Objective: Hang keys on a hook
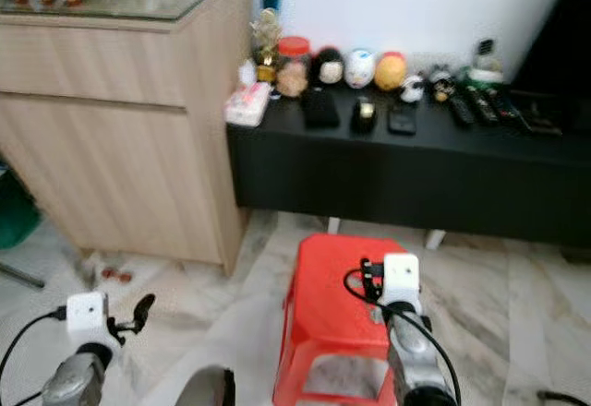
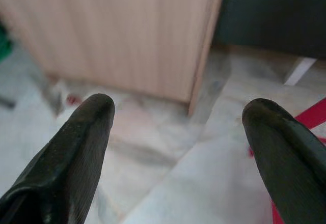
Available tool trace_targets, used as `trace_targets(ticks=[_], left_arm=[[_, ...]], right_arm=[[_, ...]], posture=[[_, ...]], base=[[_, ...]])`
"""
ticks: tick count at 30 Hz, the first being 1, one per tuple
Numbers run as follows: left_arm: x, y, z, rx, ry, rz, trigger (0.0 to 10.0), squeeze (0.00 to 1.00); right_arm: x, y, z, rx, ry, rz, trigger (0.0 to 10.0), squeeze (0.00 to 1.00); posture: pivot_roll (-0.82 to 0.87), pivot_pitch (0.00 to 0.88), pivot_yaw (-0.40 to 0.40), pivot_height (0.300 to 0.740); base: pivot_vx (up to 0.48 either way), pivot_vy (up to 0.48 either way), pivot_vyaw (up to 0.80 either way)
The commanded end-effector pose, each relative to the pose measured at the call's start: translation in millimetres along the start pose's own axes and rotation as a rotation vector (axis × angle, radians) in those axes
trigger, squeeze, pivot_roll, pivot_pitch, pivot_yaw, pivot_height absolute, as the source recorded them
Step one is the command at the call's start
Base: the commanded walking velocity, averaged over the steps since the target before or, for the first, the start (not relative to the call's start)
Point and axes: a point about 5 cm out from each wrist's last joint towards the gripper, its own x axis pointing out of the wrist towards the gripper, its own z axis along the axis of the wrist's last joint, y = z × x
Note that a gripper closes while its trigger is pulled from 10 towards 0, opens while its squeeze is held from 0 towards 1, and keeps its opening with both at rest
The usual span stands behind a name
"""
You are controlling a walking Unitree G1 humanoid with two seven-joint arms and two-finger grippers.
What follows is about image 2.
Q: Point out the light wood cabinet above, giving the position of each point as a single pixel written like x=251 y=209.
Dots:
x=114 y=30

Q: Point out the red plastic stool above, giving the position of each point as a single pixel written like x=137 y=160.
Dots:
x=314 y=114

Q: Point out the black TV console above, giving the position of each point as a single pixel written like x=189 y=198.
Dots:
x=267 y=12

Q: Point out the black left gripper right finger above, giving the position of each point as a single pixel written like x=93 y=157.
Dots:
x=293 y=170

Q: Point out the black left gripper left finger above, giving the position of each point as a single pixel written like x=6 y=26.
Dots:
x=63 y=170

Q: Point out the green object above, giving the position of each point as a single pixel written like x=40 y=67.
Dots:
x=4 y=43

